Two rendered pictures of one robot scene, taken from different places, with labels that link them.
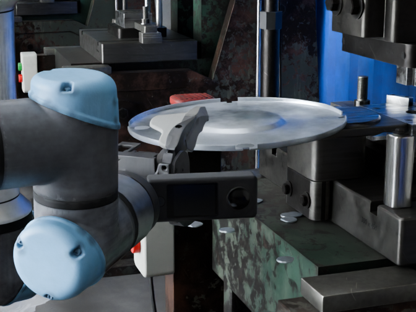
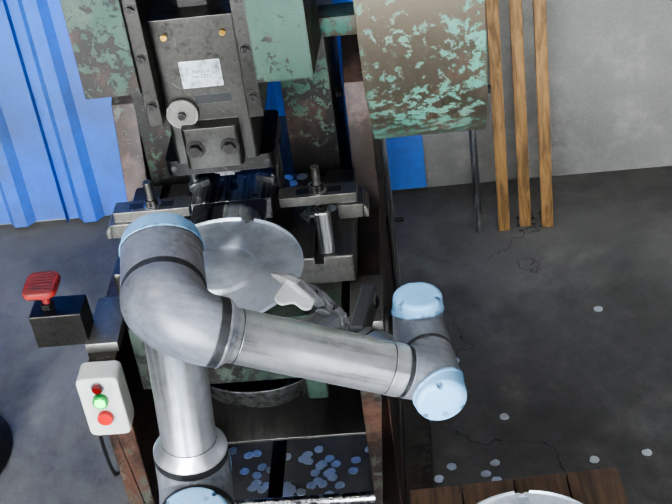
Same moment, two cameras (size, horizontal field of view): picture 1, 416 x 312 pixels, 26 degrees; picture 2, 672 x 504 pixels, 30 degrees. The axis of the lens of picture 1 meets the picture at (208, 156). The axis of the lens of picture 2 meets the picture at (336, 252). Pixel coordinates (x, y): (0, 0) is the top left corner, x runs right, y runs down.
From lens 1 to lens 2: 1.81 m
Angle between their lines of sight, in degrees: 62
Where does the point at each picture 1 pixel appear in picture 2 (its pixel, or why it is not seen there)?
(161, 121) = (283, 297)
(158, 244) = (127, 401)
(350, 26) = (222, 160)
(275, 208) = not seen: hidden behind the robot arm
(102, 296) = not seen: outside the picture
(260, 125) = (252, 261)
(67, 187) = not seen: hidden behind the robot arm
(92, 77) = (425, 287)
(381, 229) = (331, 269)
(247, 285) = (225, 369)
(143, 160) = (335, 321)
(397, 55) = (259, 162)
